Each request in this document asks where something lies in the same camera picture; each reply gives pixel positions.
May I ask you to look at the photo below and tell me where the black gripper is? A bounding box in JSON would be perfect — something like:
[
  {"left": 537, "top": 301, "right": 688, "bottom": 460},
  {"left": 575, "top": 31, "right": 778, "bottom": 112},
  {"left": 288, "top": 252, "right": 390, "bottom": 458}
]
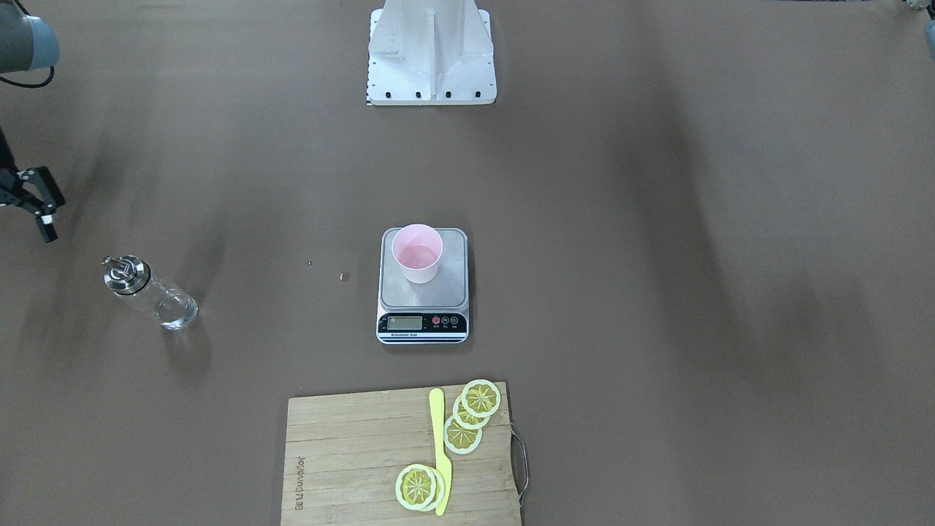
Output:
[{"left": 1, "top": 129, "right": 66, "bottom": 243}]

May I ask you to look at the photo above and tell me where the glass sauce bottle steel lid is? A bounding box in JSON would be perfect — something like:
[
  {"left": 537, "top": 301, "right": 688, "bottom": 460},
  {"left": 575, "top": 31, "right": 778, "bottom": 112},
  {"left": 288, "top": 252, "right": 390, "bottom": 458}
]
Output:
[{"left": 102, "top": 254, "right": 199, "bottom": 331}]

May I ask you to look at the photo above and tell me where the pink plastic cup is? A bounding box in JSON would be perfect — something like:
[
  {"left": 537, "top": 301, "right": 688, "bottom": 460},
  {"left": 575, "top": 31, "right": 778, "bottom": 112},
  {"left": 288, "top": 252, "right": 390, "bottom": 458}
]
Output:
[{"left": 391, "top": 224, "right": 444, "bottom": 284}]

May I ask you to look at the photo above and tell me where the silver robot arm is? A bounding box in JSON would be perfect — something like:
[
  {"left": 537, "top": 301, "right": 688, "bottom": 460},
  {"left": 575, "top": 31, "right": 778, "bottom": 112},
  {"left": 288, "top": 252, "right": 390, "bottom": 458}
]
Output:
[{"left": 1, "top": 1, "right": 66, "bottom": 243}]

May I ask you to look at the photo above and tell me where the grey kitchen scale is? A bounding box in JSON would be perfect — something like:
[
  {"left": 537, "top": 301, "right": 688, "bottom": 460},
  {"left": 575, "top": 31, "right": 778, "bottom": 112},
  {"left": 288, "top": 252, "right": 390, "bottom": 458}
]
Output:
[{"left": 376, "top": 227, "right": 470, "bottom": 344}]

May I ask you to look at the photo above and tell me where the wooden cutting board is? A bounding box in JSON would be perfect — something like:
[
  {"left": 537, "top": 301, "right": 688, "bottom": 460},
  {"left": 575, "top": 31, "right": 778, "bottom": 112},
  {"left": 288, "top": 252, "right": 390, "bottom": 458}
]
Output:
[{"left": 280, "top": 381, "right": 523, "bottom": 525}]

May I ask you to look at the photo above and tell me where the yellow peeler tool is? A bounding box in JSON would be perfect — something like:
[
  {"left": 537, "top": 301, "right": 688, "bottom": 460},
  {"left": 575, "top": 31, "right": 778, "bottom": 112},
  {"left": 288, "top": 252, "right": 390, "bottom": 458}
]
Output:
[{"left": 428, "top": 387, "right": 453, "bottom": 517}]

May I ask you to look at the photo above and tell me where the yellow lemon slice front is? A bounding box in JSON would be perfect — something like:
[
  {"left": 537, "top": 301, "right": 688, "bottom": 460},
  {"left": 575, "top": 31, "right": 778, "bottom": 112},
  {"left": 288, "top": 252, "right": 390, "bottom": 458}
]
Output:
[{"left": 394, "top": 463, "right": 448, "bottom": 512}]

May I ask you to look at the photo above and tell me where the yellow lemon slice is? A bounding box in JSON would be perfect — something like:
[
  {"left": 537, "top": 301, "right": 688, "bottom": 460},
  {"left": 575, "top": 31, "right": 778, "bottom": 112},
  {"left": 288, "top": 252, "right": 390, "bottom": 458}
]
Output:
[
  {"left": 461, "top": 378, "right": 502, "bottom": 419},
  {"left": 442, "top": 416, "right": 482, "bottom": 455},
  {"left": 453, "top": 396, "right": 490, "bottom": 430},
  {"left": 394, "top": 463, "right": 448, "bottom": 512}
]

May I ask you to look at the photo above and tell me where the yellow lemon slice middle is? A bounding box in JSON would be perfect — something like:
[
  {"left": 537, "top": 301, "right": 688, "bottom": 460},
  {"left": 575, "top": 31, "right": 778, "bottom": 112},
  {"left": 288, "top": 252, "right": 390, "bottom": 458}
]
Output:
[{"left": 453, "top": 396, "right": 490, "bottom": 430}]

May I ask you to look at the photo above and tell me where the yellow lemon slice rear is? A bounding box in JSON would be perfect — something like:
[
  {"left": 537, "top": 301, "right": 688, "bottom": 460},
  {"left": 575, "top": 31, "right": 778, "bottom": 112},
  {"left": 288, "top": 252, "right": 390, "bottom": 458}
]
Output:
[{"left": 461, "top": 378, "right": 502, "bottom": 419}]

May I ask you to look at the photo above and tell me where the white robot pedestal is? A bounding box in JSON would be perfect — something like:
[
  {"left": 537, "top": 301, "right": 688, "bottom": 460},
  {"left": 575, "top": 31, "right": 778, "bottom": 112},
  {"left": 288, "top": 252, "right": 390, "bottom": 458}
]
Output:
[{"left": 365, "top": 1, "right": 497, "bottom": 106}]

